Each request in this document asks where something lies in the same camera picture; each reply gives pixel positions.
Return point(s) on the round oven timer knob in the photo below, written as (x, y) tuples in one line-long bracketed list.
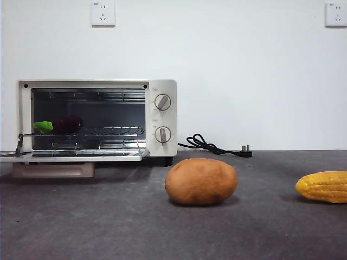
[(162, 134)]

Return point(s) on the yellow corn cob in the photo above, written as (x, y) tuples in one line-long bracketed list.
[(325, 187)]

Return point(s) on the white wall socket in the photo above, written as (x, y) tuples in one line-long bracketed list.
[(103, 14), (337, 15)]

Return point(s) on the white toaster oven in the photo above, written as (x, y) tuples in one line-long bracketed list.
[(162, 119)]

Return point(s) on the brown potato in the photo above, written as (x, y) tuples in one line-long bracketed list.
[(200, 181)]

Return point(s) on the purple eggplant with green stem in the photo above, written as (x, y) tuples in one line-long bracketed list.
[(67, 124)]

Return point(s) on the round oven temperature knob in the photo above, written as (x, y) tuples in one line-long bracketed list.
[(162, 102)]

